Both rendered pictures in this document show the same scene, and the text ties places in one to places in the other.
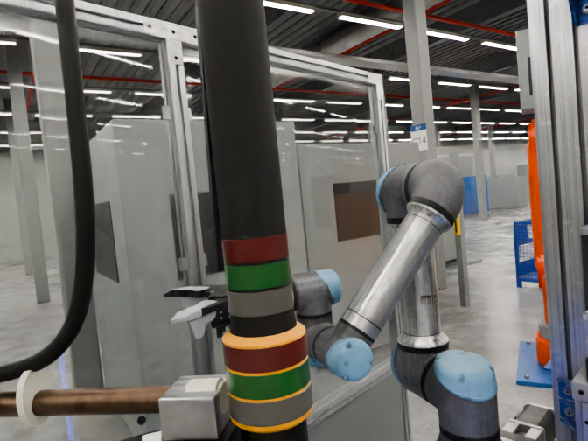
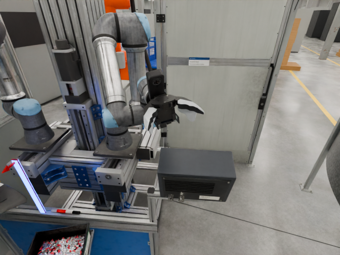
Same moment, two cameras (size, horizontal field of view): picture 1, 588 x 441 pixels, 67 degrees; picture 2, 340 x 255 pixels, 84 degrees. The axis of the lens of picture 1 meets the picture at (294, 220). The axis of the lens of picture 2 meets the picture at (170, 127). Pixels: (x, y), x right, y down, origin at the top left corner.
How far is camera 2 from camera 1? 0.49 m
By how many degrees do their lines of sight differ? 46
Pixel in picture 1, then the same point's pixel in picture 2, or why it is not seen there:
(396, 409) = not seen: hidden behind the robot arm
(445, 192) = not seen: outside the picture
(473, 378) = (27, 108)
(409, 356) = (6, 103)
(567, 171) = (49, 25)
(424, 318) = (8, 87)
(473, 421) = (31, 122)
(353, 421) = (9, 132)
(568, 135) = (45, 8)
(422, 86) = not seen: outside the picture
